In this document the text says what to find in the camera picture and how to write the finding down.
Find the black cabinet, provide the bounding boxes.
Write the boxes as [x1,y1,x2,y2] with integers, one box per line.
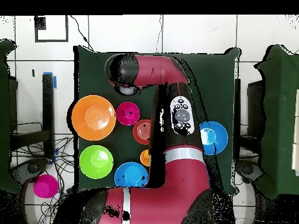
[246,80,266,141]

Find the tangled floor cables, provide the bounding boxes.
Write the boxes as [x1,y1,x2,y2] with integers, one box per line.
[11,136,75,224]

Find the black square floor frame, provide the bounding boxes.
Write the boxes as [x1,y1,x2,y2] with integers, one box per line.
[34,15,69,43]

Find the blue tape strip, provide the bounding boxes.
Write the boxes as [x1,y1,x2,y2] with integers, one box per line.
[43,71,57,89]

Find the orange plastic cup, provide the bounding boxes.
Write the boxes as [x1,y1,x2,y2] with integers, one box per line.
[140,149,151,167]

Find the white round stool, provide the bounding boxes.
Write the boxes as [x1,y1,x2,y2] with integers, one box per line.
[24,181,59,224]

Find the dark grey chair base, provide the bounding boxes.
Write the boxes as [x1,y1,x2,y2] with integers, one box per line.
[10,157,50,186]
[235,159,265,185]

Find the dark green table cloth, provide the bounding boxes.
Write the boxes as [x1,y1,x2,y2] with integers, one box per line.
[74,45,241,196]

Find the green cloth side table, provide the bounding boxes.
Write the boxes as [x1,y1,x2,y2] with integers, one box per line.
[253,44,299,199]
[0,38,22,195]

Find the green plastic bowl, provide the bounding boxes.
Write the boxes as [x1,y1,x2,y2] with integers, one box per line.
[79,145,114,180]

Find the pink plastic cup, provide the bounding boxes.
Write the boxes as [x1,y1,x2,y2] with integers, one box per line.
[33,174,59,199]

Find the blue plastic bowl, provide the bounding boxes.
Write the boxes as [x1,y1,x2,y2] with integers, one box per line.
[199,121,229,156]
[114,161,149,188]

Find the pink plastic bowl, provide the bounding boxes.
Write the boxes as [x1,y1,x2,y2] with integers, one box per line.
[116,101,141,126]

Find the black floor cable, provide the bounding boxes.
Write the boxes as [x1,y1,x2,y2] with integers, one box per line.
[155,15,164,53]
[69,15,95,52]

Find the large orange plastic bowl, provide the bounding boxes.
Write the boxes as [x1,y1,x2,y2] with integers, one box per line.
[71,94,117,141]

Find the red-orange plastic bowl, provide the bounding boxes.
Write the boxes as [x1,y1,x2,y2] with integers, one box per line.
[132,119,152,145]

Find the black stand frame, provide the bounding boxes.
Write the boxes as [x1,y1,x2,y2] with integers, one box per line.
[9,73,55,159]
[234,78,242,162]

